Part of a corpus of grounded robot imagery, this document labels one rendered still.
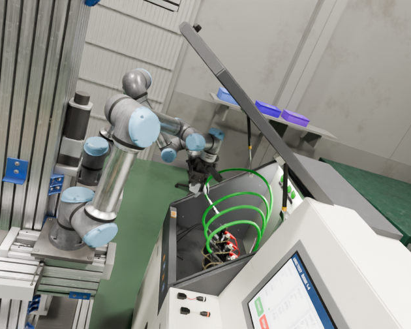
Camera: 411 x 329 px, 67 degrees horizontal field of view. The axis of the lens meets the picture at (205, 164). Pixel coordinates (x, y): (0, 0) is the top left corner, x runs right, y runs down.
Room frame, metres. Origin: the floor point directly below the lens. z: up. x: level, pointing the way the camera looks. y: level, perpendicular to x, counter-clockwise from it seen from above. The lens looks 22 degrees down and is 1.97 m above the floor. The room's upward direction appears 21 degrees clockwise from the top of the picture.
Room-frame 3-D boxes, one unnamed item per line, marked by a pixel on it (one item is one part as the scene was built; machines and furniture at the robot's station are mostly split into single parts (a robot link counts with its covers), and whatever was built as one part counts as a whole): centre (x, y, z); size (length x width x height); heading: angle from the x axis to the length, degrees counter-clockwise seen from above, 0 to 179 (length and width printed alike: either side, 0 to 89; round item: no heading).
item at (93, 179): (1.47, 0.57, 1.09); 0.15 x 0.15 x 0.10
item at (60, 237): (1.00, 0.41, 1.09); 0.15 x 0.15 x 0.10
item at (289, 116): (4.41, -0.93, 1.31); 0.34 x 0.23 x 0.11; 109
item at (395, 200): (4.21, -2.92, 0.42); 2.12 x 1.94 x 0.84; 109
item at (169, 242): (1.36, 0.02, 0.87); 0.62 x 0.04 x 0.16; 14
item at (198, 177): (1.37, 0.01, 1.37); 0.09 x 0.08 x 0.12; 104
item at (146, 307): (1.35, 0.03, 0.44); 0.65 x 0.02 x 0.68; 14
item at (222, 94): (4.10, 0.00, 1.31); 0.36 x 0.25 x 0.12; 109
